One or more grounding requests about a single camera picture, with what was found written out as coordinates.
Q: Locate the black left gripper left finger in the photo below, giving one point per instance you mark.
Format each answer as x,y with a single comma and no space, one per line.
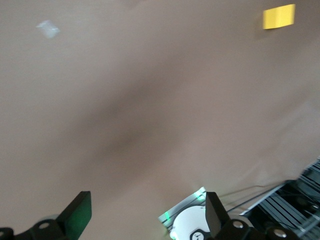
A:
75,217

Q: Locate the clear tape patch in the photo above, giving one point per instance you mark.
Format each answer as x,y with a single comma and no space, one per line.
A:
48,28

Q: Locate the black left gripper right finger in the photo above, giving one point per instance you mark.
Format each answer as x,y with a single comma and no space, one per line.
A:
216,215

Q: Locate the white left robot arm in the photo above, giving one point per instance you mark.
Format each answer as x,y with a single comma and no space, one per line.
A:
190,222

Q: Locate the aluminium table frame rail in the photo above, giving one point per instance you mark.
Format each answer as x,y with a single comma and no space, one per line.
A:
282,205

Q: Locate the yellow wooden block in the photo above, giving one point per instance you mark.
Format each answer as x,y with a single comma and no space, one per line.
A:
278,16

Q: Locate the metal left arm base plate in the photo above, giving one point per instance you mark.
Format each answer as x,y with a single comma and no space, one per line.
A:
172,212

